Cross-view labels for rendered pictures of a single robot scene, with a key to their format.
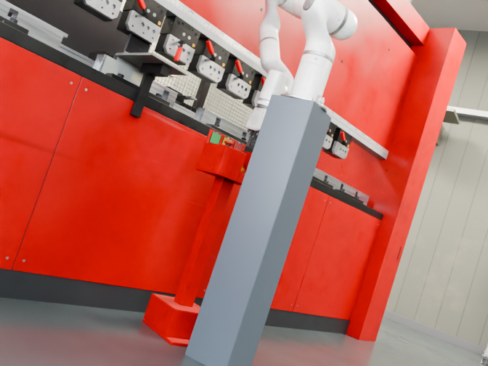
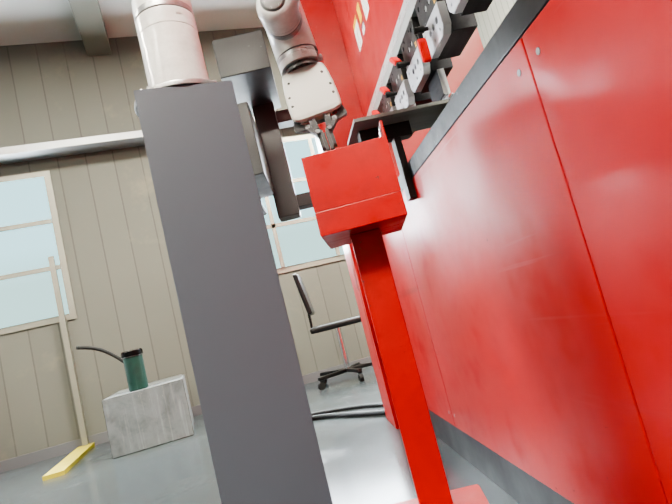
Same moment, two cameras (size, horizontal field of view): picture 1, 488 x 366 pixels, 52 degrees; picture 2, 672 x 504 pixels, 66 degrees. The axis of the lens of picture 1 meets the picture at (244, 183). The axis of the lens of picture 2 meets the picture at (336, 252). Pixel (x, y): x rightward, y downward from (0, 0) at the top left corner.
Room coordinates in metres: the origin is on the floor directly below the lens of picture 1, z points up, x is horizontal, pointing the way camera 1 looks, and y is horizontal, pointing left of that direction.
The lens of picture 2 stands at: (2.66, -0.74, 0.52)
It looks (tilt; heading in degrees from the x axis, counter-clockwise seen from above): 7 degrees up; 130
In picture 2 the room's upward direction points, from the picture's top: 14 degrees counter-clockwise
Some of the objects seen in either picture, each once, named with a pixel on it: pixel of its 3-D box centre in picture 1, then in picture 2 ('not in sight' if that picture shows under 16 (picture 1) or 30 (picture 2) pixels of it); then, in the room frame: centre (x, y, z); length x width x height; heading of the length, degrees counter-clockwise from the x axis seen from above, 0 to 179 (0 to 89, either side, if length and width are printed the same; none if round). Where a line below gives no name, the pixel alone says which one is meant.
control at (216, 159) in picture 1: (232, 158); (353, 190); (2.06, 0.08, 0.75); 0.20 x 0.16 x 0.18; 127
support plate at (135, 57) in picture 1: (151, 64); (395, 123); (1.95, 0.50, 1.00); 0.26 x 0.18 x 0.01; 46
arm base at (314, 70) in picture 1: (309, 83); (174, 64); (1.85, -0.12, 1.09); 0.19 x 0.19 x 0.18
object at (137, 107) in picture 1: (147, 91); (392, 164); (1.92, 0.47, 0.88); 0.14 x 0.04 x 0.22; 46
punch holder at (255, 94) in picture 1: (261, 94); not in sight; (2.61, 0.06, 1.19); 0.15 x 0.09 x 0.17; 136
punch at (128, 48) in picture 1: (136, 50); (439, 92); (2.06, 0.61, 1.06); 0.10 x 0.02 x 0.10; 136
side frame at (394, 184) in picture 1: (364, 174); not in sight; (3.80, -0.86, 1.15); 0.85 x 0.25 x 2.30; 46
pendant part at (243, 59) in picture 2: not in sight; (263, 134); (0.82, 1.14, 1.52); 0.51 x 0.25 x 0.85; 132
